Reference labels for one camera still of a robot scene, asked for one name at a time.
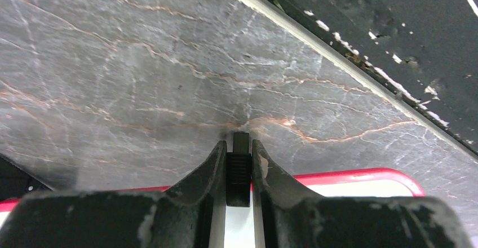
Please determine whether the pink framed whiteboard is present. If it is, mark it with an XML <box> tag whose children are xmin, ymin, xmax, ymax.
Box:
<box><xmin>0</xmin><ymin>167</ymin><xmax>426</xmax><ymax>248</ymax></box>

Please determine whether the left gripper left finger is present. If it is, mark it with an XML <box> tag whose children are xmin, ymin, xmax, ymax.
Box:
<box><xmin>1</xmin><ymin>141</ymin><xmax>227</xmax><ymax>247</ymax></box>

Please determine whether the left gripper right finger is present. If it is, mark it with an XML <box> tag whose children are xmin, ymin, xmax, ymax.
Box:
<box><xmin>251</xmin><ymin>139</ymin><xmax>472</xmax><ymax>247</ymax></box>

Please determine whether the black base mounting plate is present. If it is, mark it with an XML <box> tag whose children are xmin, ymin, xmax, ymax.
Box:
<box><xmin>267</xmin><ymin>0</ymin><xmax>477</xmax><ymax>152</ymax></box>

